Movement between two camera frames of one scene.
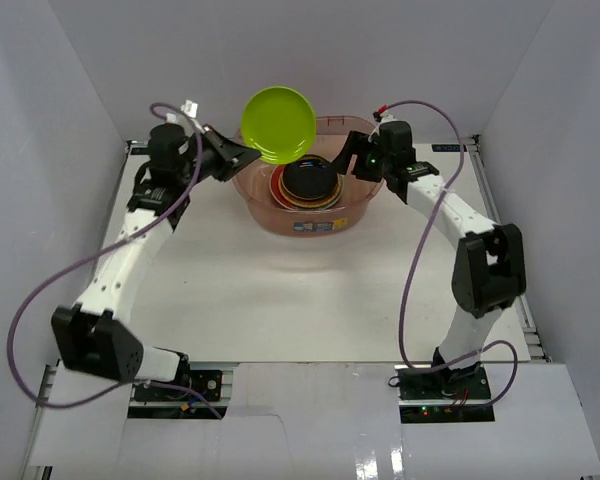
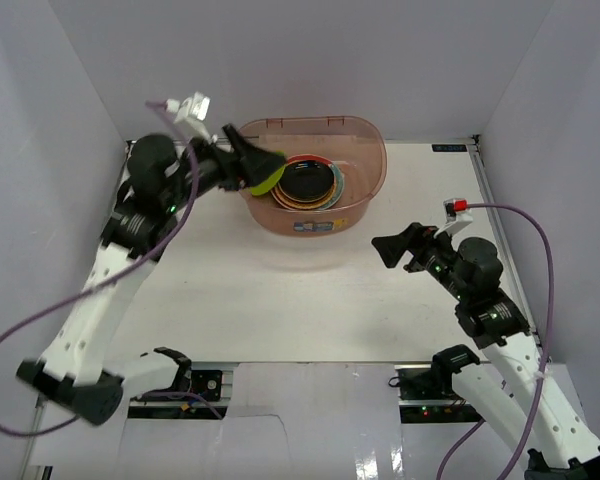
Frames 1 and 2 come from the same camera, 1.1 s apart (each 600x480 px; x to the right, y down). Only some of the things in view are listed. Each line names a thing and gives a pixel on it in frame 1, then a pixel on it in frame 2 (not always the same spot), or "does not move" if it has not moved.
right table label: [448, 147] does not move
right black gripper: [356, 143] to [391, 248]
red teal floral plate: [275, 193] to [339, 175]
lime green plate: [280, 123] to [271, 181]
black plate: [311, 177] does not move
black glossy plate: [310, 180] does not move
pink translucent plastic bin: [360, 197] does not move
